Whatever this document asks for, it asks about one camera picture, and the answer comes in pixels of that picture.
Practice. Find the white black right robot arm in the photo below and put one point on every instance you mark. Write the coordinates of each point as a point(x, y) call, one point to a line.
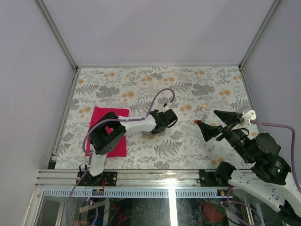
point(278, 188)

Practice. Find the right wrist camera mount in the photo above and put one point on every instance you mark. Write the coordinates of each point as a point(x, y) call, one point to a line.
point(246, 115)

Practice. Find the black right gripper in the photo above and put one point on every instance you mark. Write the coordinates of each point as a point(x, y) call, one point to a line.
point(229, 117)

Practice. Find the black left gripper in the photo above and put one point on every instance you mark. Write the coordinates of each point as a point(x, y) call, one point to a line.
point(157, 112)

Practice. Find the aluminium frame posts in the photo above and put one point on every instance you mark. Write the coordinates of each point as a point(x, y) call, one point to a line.
point(122, 33)

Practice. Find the yellow tag key set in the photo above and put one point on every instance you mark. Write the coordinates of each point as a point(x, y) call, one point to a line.
point(204, 106)

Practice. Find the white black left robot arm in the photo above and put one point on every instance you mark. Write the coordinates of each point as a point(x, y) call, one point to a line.
point(103, 137)

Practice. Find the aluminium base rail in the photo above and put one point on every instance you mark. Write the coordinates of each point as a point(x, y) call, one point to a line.
point(126, 178)

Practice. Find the floral tablecloth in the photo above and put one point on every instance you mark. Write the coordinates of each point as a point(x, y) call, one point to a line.
point(180, 147)

